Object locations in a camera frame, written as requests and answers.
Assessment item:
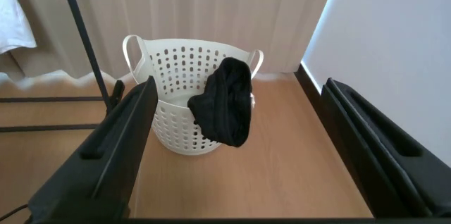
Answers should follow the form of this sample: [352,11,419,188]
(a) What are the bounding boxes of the black clothes rack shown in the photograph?
[0,0,126,134]

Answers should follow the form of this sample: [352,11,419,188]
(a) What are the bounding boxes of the black cable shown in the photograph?
[0,202,30,222]

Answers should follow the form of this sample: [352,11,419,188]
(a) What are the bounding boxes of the white laundry basket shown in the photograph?
[122,34,265,156]

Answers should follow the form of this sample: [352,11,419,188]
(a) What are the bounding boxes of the beige curtain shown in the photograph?
[0,0,341,80]

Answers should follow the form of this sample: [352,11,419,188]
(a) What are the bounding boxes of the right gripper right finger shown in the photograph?
[320,77,451,218]

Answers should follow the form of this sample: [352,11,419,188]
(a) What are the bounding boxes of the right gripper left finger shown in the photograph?
[27,75,159,222]

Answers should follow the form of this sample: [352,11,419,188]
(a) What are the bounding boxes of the black shorts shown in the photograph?
[187,56,254,148]

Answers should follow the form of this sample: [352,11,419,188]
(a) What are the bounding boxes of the white printed t-shirt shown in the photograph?
[0,0,37,55]

